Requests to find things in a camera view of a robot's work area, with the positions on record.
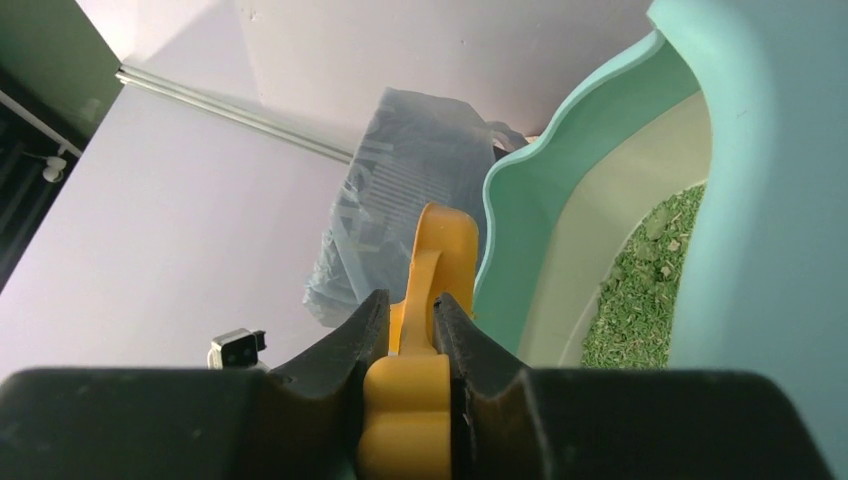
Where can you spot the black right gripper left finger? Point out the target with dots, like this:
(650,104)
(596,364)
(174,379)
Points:
(301,420)

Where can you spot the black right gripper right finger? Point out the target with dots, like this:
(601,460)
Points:
(513,421)

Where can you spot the orange litter scoop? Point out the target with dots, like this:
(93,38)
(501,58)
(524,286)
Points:
(407,394)

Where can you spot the green cat litter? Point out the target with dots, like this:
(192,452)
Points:
(633,323)

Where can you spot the teal litter box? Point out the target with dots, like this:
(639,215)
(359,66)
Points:
(747,97)

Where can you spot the bin with blue bag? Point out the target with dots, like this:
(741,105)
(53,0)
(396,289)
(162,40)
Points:
(417,149)

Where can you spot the aluminium frame profile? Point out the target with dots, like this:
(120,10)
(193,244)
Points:
(145,81)

